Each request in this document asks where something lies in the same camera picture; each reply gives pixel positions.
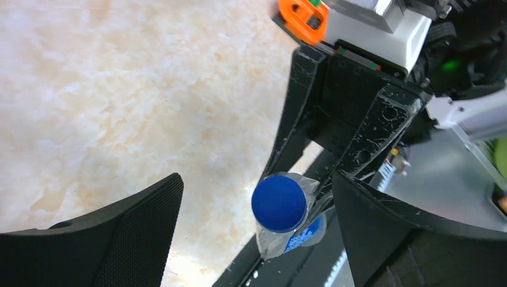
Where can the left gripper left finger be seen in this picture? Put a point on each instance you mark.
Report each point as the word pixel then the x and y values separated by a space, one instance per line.
pixel 122 244

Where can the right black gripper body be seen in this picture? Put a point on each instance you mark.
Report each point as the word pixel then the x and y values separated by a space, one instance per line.
pixel 351 67

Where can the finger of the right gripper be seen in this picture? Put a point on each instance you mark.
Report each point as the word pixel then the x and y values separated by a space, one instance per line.
pixel 356 126
pixel 306 78

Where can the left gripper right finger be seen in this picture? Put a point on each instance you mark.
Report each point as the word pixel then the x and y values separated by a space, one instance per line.
pixel 392 243

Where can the clear crushed plastic bottle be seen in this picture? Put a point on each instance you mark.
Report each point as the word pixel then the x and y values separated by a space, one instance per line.
pixel 271 244

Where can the blue bottle cap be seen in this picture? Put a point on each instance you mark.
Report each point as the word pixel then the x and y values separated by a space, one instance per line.
pixel 279 204

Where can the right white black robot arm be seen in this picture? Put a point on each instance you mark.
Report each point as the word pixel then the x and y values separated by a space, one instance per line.
pixel 458 46

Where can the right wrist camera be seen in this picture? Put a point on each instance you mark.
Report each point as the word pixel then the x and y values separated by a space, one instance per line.
pixel 387 29

